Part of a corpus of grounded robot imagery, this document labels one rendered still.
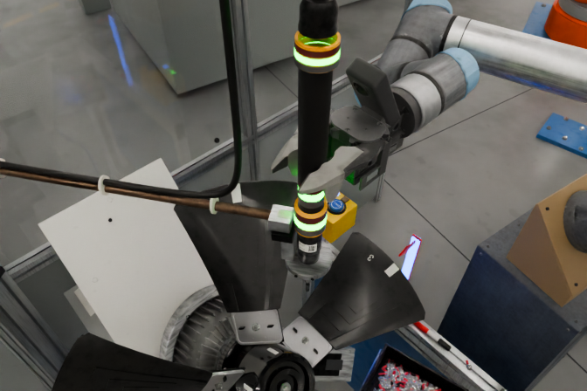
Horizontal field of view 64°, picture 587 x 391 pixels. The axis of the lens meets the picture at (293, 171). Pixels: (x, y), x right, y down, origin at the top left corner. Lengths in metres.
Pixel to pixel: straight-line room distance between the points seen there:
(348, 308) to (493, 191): 2.12
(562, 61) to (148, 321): 0.87
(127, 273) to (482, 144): 2.65
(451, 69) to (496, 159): 2.52
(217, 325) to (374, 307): 0.31
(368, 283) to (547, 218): 0.47
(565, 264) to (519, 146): 2.14
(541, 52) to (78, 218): 0.85
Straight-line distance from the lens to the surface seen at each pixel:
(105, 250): 1.00
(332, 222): 1.24
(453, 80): 0.70
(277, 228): 0.64
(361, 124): 0.59
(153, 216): 1.01
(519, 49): 0.82
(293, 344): 0.94
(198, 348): 0.97
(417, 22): 0.83
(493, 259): 1.37
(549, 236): 1.25
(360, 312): 0.97
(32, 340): 1.41
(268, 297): 0.85
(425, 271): 2.51
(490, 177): 3.08
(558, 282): 1.31
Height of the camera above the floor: 2.04
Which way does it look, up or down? 45 degrees down
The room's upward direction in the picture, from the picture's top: straight up
